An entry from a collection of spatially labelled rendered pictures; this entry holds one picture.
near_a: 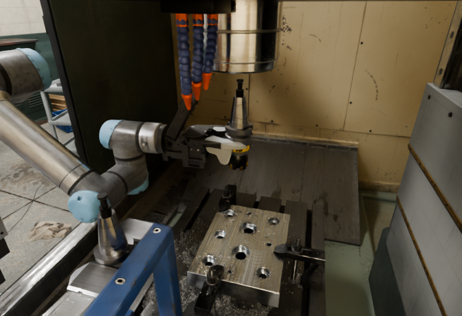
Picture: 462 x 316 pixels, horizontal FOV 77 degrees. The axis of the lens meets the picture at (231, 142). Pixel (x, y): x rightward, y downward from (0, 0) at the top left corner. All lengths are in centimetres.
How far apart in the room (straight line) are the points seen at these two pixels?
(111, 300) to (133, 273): 5
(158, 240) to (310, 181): 117
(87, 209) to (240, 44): 45
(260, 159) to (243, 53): 119
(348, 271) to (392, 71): 96
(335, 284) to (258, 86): 103
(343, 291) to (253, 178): 68
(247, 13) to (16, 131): 54
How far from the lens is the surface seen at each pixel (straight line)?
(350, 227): 150
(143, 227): 58
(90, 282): 52
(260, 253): 83
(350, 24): 160
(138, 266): 50
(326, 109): 167
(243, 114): 62
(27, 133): 76
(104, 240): 52
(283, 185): 156
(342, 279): 132
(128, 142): 72
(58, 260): 122
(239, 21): 52
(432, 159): 78
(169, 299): 66
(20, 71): 89
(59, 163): 72
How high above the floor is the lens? 159
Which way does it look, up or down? 25 degrees down
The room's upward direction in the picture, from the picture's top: straight up
